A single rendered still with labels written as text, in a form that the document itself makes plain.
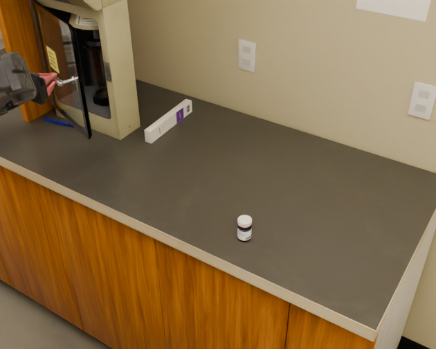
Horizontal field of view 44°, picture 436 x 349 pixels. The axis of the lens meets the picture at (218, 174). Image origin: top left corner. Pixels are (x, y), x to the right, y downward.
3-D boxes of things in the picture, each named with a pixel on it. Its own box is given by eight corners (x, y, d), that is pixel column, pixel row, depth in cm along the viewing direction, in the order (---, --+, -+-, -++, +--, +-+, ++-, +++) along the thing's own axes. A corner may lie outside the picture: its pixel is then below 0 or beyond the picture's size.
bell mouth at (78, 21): (95, 7, 189) (92, -8, 186) (133, 16, 181) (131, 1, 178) (57, 23, 177) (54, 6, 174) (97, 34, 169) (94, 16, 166)
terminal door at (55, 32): (55, 105, 199) (32, -2, 175) (91, 140, 179) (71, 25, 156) (52, 106, 199) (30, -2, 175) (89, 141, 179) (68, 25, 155)
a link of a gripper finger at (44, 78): (62, 69, 168) (39, 80, 162) (66, 89, 173) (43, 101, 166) (47, 64, 171) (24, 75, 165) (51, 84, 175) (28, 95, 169)
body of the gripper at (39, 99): (41, 73, 162) (21, 82, 157) (47, 102, 168) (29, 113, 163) (26, 68, 165) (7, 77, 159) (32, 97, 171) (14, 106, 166)
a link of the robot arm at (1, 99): (-2, 55, 118) (15, 102, 119) (23, 49, 121) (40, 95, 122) (-31, 90, 154) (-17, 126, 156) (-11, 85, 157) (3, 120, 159)
